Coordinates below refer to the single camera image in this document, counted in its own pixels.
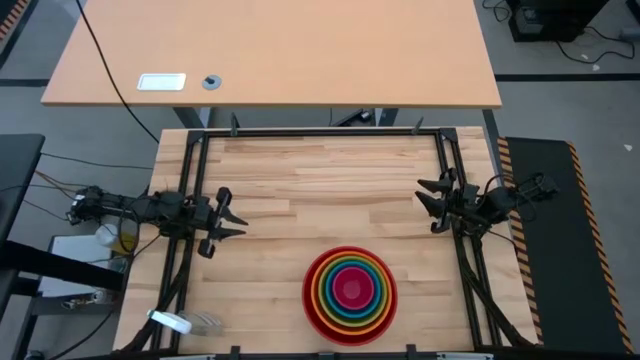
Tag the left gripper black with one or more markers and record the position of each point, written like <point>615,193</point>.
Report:
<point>204,217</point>

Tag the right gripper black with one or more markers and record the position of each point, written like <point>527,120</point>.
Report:
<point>465,200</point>

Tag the orange bowl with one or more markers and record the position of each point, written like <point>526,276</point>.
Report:
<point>313,292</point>

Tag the yellow bowl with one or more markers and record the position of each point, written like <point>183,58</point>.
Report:
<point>318,292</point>

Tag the green bowl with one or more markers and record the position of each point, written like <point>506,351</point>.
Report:
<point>323,292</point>

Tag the teal blue bowl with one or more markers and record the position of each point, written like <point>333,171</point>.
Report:
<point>328,291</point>

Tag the small magenta bowl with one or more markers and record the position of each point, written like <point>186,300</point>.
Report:
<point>352,287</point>

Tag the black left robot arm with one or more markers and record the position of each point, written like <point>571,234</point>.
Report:
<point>150,207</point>

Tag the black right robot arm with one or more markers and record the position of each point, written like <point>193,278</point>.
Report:
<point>500,200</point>

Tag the nested rainbow bowls stack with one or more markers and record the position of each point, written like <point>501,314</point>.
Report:
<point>350,341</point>

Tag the clear plastic piece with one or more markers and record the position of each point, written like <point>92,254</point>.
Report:
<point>207,325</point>

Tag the white plastic clip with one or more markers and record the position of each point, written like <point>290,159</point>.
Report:
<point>170,321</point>

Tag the white plastic bottle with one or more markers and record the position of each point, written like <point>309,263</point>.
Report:
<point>106,235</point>

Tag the black hazard-striped floor mat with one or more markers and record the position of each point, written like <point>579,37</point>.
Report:
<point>12,15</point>
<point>555,250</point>

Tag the white flat board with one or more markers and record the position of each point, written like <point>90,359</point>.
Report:
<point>75,250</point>

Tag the white rectangular desk plate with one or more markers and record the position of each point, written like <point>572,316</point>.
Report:
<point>161,82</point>

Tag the light wooden desk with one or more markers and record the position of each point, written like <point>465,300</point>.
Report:
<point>300,50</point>

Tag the black equipment box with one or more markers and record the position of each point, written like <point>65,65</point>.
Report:
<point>555,20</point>

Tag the black side table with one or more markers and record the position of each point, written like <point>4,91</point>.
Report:
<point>17,170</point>

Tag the dark grey frame clamp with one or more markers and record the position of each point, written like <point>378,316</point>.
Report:
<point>234,125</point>

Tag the black aluminium table frame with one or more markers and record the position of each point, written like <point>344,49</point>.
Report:
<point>320,133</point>

